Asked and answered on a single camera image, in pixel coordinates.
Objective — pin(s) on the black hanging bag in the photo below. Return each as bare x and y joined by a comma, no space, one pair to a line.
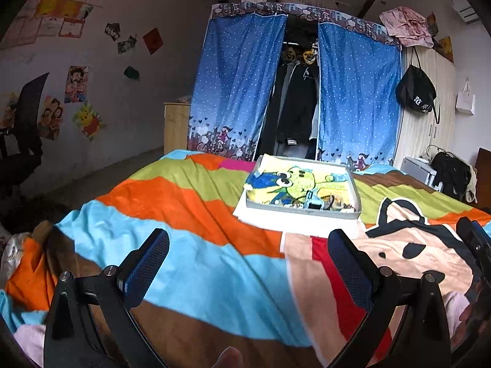
415,91

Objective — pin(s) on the red square wall paper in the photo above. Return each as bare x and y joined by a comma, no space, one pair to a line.
153,40

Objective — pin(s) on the anime character poster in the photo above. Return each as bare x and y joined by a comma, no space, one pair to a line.
76,85

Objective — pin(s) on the white storage box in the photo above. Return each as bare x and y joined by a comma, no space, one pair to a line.
422,171

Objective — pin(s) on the family cartoon poster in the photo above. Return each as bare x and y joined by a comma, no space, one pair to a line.
50,121

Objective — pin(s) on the crayon dinosaur drawing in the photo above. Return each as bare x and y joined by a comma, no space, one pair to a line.
295,187

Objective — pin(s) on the beige wooden wardrobe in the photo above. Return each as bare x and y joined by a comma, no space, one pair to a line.
419,136

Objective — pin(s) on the operator thumb tip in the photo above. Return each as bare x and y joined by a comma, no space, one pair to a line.
229,358

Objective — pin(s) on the white paper gift bag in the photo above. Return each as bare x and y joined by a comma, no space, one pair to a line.
465,102

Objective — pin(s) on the hanging dark clothes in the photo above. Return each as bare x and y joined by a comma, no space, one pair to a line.
291,119

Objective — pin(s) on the colourful cartoon bedspread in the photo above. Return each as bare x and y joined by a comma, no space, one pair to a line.
277,297

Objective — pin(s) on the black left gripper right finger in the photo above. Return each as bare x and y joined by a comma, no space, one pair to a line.
422,338

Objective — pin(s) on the pink cloth on wardrobe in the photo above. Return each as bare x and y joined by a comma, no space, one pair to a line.
407,26

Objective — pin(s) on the black clothes pile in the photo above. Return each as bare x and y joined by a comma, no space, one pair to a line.
458,177

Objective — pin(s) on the blue dotted wardrobe curtain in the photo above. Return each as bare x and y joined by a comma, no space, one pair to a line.
356,107

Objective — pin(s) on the white paper sheet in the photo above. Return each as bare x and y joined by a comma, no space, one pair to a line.
298,223

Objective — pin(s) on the light blue watch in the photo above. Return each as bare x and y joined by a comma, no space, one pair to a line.
313,201

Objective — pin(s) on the wooden bedside cabinet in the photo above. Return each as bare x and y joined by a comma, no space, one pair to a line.
176,121

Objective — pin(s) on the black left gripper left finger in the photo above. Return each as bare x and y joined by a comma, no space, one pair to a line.
72,338

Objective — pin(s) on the grey shallow cardboard box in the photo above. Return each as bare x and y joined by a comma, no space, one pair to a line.
303,206

